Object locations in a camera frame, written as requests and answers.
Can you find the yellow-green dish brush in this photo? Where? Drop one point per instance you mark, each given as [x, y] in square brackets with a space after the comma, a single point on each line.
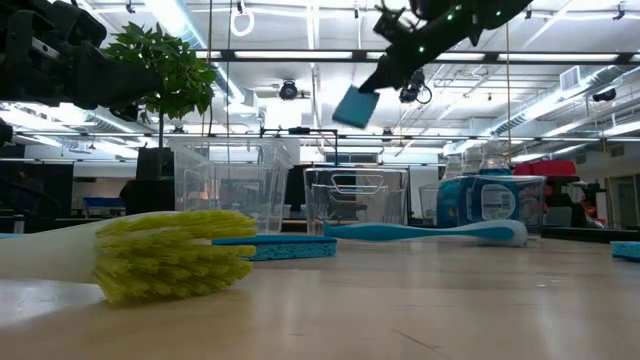
[165, 255]

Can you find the blue crate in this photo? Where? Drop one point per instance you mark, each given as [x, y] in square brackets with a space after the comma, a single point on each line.
[102, 202]

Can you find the black ceiling spotlight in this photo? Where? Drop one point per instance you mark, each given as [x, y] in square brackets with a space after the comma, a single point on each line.
[604, 95]
[288, 90]

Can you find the blue white toothbrush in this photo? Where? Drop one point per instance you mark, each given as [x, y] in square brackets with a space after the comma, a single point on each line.
[400, 231]

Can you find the large black screen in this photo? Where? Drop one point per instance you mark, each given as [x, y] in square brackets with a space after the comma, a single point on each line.
[62, 190]

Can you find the large clear plastic bin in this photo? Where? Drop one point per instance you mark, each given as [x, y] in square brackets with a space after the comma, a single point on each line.
[235, 190]

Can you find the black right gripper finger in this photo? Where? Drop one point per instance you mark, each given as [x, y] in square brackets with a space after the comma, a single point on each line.
[380, 82]

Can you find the dark blue sponge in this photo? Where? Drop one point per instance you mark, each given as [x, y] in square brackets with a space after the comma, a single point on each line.
[290, 247]

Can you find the green plant in black pot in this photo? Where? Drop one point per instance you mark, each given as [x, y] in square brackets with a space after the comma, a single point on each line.
[170, 75]

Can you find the red storage bin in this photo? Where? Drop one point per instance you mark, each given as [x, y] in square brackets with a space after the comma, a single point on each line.
[545, 168]

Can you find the black overhead camera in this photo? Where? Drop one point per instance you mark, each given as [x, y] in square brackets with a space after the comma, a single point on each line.
[412, 87]

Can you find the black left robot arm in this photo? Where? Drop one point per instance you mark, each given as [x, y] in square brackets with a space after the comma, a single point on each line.
[4, 132]

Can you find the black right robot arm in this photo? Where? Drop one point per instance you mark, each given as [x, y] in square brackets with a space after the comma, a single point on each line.
[480, 12]

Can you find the white cup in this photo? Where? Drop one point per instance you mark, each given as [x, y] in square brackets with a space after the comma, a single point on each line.
[18, 225]

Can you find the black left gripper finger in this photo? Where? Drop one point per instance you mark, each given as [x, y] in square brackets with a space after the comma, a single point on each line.
[110, 82]
[125, 112]

